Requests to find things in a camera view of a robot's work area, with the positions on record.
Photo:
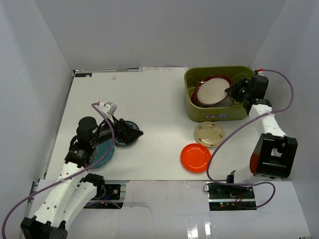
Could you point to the dark label sticker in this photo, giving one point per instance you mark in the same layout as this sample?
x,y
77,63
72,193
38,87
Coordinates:
x,y
83,75

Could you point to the white papers at back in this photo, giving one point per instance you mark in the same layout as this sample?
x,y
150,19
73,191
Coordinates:
x,y
163,69

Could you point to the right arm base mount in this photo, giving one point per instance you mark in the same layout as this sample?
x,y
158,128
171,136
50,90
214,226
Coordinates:
x,y
229,198

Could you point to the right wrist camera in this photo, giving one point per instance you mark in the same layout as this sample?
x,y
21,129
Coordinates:
x,y
259,72

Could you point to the teal scalloped plate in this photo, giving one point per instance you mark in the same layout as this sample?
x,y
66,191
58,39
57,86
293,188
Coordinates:
x,y
103,153

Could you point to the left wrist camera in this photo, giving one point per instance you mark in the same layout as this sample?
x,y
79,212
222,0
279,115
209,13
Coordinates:
x,y
108,108

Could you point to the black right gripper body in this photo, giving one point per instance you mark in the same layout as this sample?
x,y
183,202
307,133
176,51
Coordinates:
x,y
244,93

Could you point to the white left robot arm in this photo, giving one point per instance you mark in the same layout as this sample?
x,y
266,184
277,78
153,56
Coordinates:
x,y
93,145

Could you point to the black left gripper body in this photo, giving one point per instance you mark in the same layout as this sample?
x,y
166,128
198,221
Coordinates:
x,y
122,131

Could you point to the olive green plastic bin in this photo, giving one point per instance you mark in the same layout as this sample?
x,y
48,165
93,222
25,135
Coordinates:
x,y
194,76

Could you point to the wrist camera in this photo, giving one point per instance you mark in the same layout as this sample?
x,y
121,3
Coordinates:
x,y
108,108
259,72

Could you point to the dark red rimmed cream plate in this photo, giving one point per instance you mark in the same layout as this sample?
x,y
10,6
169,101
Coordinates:
x,y
210,90

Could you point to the grey plate with deer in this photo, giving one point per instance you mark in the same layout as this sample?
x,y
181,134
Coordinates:
x,y
228,102

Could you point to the orange plate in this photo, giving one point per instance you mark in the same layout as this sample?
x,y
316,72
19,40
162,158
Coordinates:
x,y
195,157

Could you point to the red plate with teal flower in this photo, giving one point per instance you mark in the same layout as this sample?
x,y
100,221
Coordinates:
x,y
192,98

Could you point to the cream plate with calligraphy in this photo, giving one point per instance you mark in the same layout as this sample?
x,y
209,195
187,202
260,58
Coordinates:
x,y
210,134

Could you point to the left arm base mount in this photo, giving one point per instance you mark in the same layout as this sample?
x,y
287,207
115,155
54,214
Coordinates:
x,y
106,194

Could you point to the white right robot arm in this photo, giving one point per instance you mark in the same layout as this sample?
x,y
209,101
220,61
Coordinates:
x,y
274,153

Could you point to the blue patterned small plate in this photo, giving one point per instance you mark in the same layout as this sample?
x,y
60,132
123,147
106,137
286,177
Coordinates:
x,y
126,132

